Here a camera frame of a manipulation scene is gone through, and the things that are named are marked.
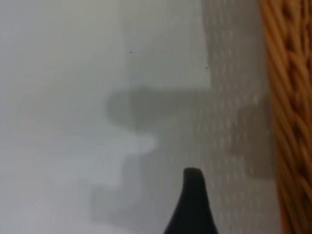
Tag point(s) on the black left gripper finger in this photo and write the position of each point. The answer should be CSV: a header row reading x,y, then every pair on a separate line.
x,y
191,207

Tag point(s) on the orange-brown wicker basket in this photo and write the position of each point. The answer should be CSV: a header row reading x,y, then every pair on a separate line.
x,y
292,97

